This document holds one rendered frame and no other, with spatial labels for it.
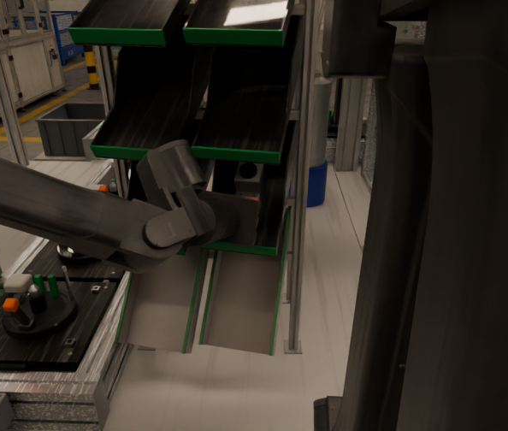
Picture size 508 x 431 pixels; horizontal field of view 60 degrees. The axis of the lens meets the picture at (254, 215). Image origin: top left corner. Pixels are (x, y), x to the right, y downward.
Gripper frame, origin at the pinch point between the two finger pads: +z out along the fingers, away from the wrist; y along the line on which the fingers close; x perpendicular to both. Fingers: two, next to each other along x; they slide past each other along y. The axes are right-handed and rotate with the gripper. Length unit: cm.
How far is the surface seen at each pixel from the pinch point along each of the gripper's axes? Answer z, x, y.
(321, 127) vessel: 81, -26, -2
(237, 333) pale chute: 8.9, 22.5, -0.4
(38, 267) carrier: 22, 22, 54
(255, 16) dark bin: -7.4, -28.3, -0.4
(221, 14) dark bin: -7.3, -28.4, 4.7
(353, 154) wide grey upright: 123, -22, -12
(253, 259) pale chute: 13.8, 9.2, -0.4
